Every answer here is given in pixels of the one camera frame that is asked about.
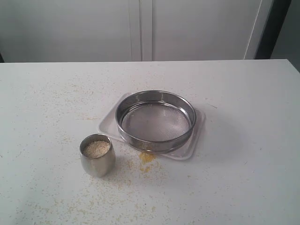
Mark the round stainless steel sieve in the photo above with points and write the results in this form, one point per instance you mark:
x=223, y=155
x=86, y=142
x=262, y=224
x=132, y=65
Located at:
x=155, y=121

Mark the stainless steel cup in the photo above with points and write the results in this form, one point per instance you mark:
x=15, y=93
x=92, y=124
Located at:
x=101, y=166

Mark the white plastic tray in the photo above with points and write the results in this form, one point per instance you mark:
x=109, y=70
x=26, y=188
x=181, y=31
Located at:
x=108, y=127

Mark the spilled yellow millet pile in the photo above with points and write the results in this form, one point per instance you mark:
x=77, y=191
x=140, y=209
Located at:
x=146, y=161

